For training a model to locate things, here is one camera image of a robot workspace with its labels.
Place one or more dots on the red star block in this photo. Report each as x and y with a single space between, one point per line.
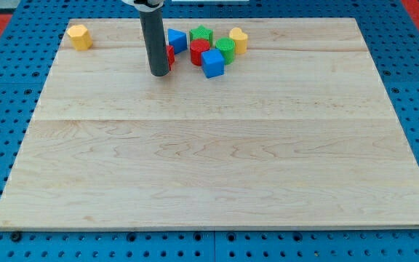
170 56

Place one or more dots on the green star block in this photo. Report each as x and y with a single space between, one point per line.
201 32

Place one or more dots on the blue cube block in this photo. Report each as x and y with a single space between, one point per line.
212 63

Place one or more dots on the red cylinder block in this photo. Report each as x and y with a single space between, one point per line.
197 47

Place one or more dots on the green cylinder block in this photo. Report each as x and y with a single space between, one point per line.
226 46

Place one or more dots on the light wooden board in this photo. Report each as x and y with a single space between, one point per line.
298 134

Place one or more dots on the blue triangle block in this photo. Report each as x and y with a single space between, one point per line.
177 39

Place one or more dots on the yellow heart block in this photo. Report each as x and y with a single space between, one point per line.
240 39

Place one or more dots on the grey cylindrical pointer rod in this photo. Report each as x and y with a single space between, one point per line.
155 44

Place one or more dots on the yellow hexagon block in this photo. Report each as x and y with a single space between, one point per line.
80 37

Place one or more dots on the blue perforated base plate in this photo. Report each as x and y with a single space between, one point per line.
28 47

